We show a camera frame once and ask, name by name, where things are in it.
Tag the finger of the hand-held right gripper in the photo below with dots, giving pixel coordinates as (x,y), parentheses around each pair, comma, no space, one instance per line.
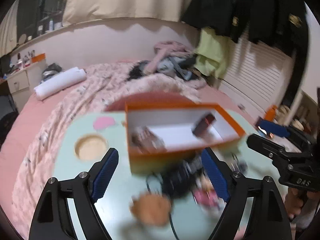
(273,128)
(265,143)

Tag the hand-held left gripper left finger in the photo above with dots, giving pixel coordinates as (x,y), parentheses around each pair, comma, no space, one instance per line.
(105,172)

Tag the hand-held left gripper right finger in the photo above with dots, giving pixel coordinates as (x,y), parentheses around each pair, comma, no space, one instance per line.
(216,175)

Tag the black lace garment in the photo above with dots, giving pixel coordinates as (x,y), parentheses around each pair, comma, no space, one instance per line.
(180,180)

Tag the orange cardboard box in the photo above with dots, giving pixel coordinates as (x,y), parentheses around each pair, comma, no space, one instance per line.
(160,158)

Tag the person's right forearm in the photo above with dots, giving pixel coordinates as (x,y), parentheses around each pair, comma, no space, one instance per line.
(308,216)

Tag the person's right hand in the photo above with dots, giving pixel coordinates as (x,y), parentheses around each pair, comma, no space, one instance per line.
(293,202)

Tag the orange bottle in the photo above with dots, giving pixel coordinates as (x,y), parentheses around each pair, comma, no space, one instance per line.
(271,113)

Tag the cartoon doll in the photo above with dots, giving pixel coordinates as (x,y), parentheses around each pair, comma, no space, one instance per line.
(205,196)

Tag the mint green lap table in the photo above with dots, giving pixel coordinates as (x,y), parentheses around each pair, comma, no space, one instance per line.
(120,192)

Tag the white shelf unit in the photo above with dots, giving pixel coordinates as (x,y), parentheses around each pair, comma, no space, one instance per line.
(300,110)

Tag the white slatted panel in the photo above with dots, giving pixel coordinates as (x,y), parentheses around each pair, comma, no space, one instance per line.
(262,80)

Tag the dark red small box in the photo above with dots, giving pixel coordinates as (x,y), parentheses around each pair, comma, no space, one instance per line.
(203,125)

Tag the brown packets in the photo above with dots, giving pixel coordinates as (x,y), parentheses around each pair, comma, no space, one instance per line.
(147,140)

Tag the brown fur pom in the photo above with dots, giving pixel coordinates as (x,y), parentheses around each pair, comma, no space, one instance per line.
(150,207)

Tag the red cushion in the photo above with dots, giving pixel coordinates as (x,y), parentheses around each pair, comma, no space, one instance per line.
(150,98)

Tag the pink floral blanket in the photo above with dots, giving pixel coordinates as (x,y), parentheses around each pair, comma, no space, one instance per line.
(100,80)

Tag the pink bed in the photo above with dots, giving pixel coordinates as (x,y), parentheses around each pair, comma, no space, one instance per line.
(22,120)

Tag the yellow-green hanging garment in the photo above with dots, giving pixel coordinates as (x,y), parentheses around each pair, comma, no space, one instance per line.
(210,52)

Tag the white paper roll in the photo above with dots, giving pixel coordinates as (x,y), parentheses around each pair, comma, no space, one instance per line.
(60,82)

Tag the black silver bag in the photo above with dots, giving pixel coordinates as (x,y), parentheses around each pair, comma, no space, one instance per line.
(51,71)

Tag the black hanging jacket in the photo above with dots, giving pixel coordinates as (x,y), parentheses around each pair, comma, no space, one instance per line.
(210,2)
(272,10)

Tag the white drawer cabinet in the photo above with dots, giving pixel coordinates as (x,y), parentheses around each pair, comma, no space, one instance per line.
(18,81)

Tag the small orange box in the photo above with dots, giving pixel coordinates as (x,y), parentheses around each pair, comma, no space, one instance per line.
(38,58)

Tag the pile of clothes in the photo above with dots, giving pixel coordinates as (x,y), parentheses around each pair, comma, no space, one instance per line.
(167,48)

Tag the white bottle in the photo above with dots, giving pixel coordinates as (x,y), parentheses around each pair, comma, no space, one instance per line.
(51,25)

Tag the round mirror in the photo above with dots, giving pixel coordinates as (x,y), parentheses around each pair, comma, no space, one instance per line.
(22,38)

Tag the dark window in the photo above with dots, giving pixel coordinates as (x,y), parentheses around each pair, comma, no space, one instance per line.
(45,5)

